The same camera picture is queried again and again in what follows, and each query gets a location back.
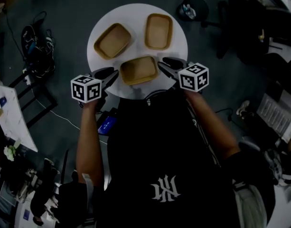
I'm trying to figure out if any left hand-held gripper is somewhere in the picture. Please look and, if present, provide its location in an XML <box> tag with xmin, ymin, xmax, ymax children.
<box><xmin>70</xmin><ymin>67</ymin><xmax>119</xmax><ymax>112</ymax></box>

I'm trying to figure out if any black bag with cables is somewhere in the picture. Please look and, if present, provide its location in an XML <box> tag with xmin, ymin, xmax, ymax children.
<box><xmin>20</xmin><ymin>10</ymin><xmax>56</xmax><ymax>78</ymax></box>

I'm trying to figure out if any person's left forearm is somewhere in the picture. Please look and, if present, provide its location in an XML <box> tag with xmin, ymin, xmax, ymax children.
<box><xmin>75</xmin><ymin>100</ymin><xmax>105</xmax><ymax>185</ymax></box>

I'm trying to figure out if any black device blue screen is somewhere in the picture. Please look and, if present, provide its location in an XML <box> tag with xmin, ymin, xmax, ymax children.
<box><xmin>97</xmin><ymin>114</ymin><xmax>118</xmax><ymax>136</ymax></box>

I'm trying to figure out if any person's right forearm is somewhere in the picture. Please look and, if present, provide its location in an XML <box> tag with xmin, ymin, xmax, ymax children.
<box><xmin>183</xmin><ymin>90</ymin><xmax>241</xmax><ymax>162</ymax></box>

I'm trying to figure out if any black round bin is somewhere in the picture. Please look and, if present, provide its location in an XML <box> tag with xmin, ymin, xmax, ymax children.
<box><xmin>176</xmin><ymin>0</ymin><xmax>210</xmax><ymax>21</ymax></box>

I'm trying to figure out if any white flower bouquet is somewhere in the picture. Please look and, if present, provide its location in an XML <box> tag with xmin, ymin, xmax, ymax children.
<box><xmin>3</xmin><ymin>138</ymin><xmax>22</xmax><ymax>162</ymax></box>

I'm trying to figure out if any grey backpack strap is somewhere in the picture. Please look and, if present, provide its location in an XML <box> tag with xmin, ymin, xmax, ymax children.
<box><xmin>81</xmin><ymin>173</ymin><xmax>96</xmax><ymax>225</ymax></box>
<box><xmin>232</xmin><ymin>179</ymin><xmax>268</xmax><ymax>228</ymax></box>

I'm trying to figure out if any person's black printed t-shirt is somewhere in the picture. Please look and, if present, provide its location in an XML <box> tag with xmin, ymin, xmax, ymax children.
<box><xmin>57</xmin><ymin>89</ymin><xmax>276</xmax><ymax>228</ymax></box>

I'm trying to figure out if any white and black backpack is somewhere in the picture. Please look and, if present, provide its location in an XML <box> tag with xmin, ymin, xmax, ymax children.
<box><xmin>263</xmin><ymin>148</ymin><xmax>291</xmax><ymax>187</ymax></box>

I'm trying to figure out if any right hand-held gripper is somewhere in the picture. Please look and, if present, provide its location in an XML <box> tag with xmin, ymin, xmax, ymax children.
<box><xmin>158</xmin><ymin>57</ymin><xmax>209</xmax><ymax>93</ymax></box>

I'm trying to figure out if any white floor cable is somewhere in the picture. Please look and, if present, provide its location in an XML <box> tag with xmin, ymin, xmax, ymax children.
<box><xmin>37</xmin><ymin>98</ymin><xmax>81</xmax><ymax>131</ymax></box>

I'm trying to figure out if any white drawer cabinet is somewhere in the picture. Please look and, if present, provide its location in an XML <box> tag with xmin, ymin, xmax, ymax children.
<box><xmin>256</xmin><ymin>93</ymin><xmax>291</xmax><ymax>143</ymax></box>

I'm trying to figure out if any black office chair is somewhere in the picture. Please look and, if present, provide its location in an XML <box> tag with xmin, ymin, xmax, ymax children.
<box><xmin>201</xmin><ymin>0</ymin><xmax>291</xmax><ymax>67</ymax></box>

